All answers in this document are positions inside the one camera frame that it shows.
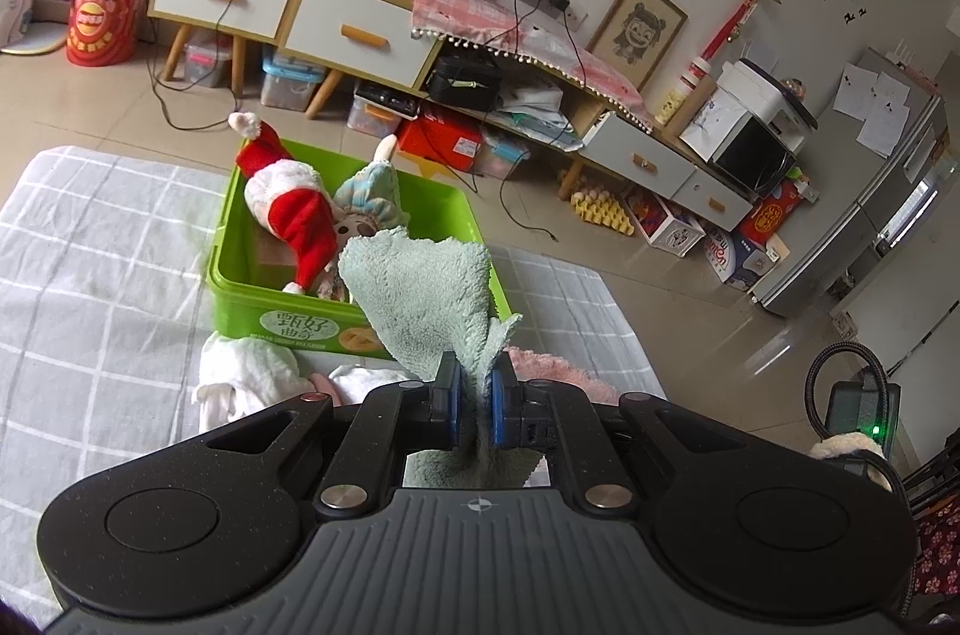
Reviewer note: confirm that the pile of light cloths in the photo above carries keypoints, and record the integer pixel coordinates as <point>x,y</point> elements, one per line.
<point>536,114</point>

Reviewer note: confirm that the red cardboard box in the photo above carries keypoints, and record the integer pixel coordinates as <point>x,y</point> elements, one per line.
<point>442,140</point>

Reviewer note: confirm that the pink tasselled cloth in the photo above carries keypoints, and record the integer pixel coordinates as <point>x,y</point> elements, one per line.
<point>465,13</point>

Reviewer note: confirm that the person's right forearm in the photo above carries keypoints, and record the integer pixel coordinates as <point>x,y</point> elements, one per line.
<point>844,449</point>

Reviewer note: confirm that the clear storage box blue lid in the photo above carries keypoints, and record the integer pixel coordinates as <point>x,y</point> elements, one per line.
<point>292,84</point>
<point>501,159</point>

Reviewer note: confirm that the floral patterned clothing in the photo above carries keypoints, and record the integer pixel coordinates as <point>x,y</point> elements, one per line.
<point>937,545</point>

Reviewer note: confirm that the white cloth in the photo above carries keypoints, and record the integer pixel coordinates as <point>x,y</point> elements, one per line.
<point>247,373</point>

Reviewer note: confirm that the yellow egg tray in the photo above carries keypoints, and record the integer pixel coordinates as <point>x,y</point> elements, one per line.
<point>604,211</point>

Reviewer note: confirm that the black microwave oven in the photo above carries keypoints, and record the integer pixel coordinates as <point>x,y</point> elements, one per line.
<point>754,155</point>

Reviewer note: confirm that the cream bottle with red cap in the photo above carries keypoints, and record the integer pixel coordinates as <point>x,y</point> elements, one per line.
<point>681,95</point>

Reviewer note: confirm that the clear storage box black lid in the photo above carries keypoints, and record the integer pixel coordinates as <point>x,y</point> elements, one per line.
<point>379,118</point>

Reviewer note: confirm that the low wooden drawer cabinet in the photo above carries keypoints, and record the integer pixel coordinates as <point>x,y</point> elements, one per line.
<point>637,159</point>

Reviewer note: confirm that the clear storage box pink contents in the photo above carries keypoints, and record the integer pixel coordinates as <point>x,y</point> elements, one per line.
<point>206,67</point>

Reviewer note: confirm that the mouse doll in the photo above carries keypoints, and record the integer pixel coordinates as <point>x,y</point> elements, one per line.
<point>375,193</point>

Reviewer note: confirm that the silver refrigerator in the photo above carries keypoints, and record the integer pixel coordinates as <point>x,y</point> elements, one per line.
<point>862,193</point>

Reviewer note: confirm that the white round floor base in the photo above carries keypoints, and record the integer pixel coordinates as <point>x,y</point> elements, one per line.
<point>34,41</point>

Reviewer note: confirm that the black bag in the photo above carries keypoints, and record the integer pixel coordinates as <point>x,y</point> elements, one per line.
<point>465,80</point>

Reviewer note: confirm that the green plastic bin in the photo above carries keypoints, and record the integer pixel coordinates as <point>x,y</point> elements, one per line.
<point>247,305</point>

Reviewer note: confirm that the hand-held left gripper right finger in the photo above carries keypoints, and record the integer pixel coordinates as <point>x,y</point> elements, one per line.
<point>500,406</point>

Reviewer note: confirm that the framed cartoon drawing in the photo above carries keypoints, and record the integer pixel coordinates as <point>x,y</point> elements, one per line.
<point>637,32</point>

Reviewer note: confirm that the red and white gift box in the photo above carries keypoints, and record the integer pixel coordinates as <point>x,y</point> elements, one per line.
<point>667,223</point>

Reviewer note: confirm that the white printer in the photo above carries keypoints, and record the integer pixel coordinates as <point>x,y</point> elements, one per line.
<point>765,91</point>

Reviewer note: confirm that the grey checked blanket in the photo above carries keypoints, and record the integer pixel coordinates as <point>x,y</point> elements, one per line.
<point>112,275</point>

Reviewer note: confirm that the red snack bucket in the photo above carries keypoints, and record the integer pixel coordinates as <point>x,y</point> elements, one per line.
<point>105,13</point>

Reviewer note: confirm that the pink plush toy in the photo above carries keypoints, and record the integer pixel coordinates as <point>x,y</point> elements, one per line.
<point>559,376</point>

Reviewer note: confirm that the green fluffy towel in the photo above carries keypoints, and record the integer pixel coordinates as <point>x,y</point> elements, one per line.
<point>427,290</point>

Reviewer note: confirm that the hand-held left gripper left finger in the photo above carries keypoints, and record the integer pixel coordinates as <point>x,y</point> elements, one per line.
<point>452,406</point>

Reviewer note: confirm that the red santa plush toy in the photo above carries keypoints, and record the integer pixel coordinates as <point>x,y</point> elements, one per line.
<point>300,215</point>

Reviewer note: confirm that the white and blue cardboard box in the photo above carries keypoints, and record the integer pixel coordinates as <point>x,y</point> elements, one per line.
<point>739,260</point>

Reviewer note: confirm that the red and yellow box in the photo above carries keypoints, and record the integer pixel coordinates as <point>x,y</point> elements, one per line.
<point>771,215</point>

